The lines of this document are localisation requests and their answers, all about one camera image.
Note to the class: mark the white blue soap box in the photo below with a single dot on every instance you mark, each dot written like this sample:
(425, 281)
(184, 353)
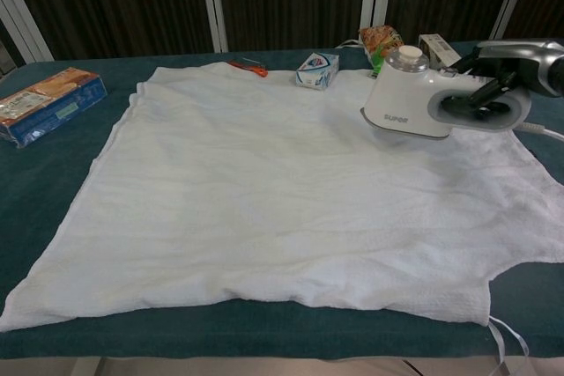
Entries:
(317, 72)

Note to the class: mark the white handheld steam iron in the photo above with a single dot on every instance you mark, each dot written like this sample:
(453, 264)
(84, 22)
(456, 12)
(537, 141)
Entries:
(396, 98)

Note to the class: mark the orange blue biscuit box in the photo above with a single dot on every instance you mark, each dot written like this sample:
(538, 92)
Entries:
(44, 103)

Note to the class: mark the teal table cover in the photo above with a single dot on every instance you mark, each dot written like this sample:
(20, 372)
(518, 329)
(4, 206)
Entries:
(53, 182)

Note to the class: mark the green orange snack bag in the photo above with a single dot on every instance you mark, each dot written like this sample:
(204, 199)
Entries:
(374, 43)

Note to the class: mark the long white cling film box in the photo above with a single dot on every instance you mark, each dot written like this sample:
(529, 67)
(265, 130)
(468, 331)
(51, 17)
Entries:
(438, 48)

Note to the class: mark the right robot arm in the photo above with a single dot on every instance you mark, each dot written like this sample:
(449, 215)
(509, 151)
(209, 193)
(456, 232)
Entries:
(558, 76)

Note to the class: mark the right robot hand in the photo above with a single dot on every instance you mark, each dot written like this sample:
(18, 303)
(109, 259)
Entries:
(520, 59)

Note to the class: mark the white cloth apron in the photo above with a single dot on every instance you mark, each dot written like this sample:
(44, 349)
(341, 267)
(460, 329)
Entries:
(264, 195)

